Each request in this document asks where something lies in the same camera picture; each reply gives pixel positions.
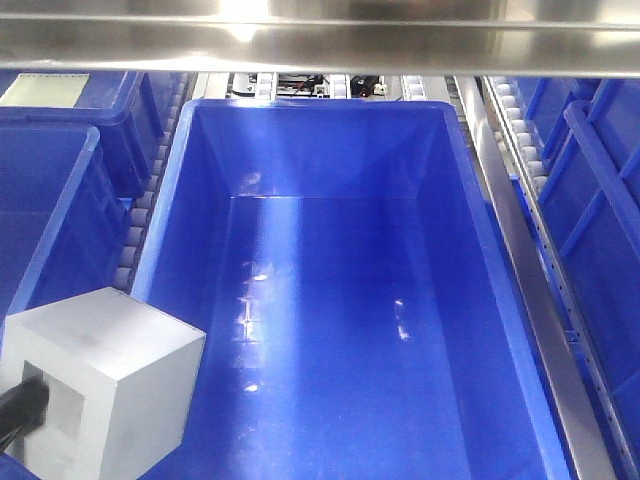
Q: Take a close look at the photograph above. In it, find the blue bin left front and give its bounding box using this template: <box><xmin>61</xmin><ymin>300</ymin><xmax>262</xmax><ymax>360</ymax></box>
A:
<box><xmin>0</xmin><ymin>122</ymin><xmax>131</xmax><ymax>341</ymax></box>

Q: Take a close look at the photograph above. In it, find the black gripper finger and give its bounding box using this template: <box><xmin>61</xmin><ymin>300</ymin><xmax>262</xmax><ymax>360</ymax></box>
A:
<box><xmin>1</xmin><ymin>377</ymin><xmax>48</xmax><ymax>453</ymax></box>

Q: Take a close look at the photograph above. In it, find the blue bin left rear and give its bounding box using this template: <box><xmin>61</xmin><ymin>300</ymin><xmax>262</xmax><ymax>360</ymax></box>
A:
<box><xmin>0</xmin><ymin>70</ymin><xmax>189</xmax><ymax>201</ymax></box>

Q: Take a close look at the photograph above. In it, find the large blue target bin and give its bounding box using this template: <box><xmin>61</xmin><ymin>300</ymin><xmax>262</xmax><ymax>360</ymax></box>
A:
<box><xmin>132</xmin><ymin>100</ymin><xmax>572</xmax><ymax>479</ymax></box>

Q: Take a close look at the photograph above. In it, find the white roller track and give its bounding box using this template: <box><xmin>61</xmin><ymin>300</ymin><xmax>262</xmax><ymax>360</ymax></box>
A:
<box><xmin>113</xmin><ymin>73</ymin><xmax>196</xmax><ymax>293</ymax></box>
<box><xmin>482</xmin><ymin>76</ymin><xmax>548</xmax><ymax>200</ymax></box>

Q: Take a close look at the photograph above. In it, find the blue bin right side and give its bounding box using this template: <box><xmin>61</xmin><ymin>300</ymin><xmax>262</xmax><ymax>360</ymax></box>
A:
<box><xmin>507</xmin><ymin>77</ymin><xmax>639</xmax><ymax>478</ymax></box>

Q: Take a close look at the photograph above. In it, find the steel shelf beam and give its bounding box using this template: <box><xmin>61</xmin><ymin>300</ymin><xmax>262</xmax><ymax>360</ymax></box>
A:
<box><xmin>1</xmin><ymin>1</ymin><xmax>639</xmax><ymax>77</ymax></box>

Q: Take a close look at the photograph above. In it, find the white roller track left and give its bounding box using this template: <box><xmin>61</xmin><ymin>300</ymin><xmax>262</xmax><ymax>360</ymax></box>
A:
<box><xmin>113</xmin><ymin>73</ymin><xmax>196</xmax><ymax>293</ymax></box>

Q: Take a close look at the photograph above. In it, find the white roller track right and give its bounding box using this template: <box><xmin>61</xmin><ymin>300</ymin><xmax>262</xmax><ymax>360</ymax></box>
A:
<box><xmin>482</xmin><ymin>76</ymin><xmax>548</xmax><ymax>200</ymax></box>

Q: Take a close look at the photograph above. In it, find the gray square foam base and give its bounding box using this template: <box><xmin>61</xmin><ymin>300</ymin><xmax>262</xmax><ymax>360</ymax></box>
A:
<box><xmin>1</xmin><ymin>288</ymin><xmax>205</xmax><ymax>479</ymax></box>

